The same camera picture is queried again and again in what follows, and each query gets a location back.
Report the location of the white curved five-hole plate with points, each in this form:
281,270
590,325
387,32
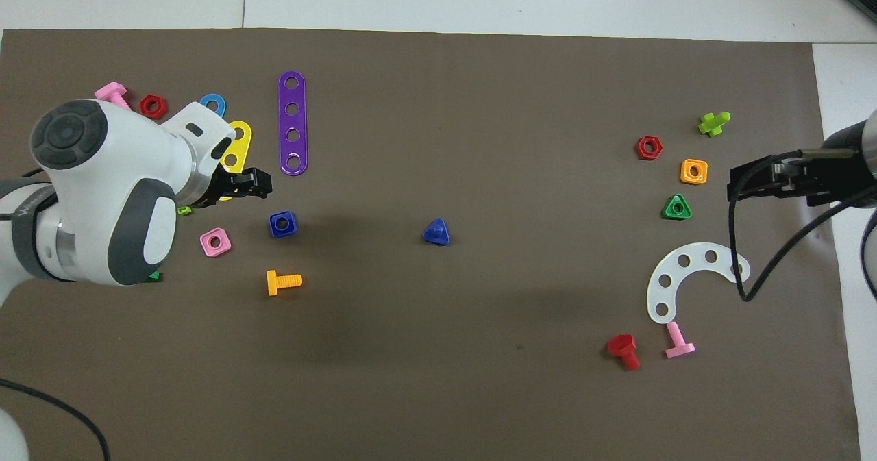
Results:
673,271

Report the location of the orange square toy nut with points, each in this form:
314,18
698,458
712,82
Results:
685,177

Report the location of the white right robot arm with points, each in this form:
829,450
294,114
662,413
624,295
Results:
869,153

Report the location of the green triangle toy nut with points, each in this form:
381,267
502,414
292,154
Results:
668,213

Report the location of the red hexagon toy nut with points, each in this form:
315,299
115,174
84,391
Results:
144,107
640,148

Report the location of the brown table mat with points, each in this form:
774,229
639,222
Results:
438,351

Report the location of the orange-yellow toy screw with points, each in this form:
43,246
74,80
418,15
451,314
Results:
272,283

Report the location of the pink square toy nut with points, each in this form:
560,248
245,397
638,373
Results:
225,247

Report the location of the blue triangle toy screw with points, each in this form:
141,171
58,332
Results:
431,236

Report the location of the lime green cross screw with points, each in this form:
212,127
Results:
711,125

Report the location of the purple four-hole strip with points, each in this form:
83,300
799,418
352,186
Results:
292,122

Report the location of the dark green toy screw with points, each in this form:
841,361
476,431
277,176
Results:
155,277

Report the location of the red hexagon toy screw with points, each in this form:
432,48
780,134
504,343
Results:
622,346

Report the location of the yellow three-hole strip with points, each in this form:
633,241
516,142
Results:
245,147

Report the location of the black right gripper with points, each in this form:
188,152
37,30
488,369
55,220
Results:
832,181

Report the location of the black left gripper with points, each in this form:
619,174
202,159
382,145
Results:
218,188

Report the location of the blue square toy nut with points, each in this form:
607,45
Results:
274,231

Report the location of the blue two-hole strip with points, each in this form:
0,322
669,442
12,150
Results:
223,103

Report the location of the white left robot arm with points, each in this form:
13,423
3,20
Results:
103,173

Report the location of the pink toy screw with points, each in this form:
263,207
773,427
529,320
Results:
680,349
108,91

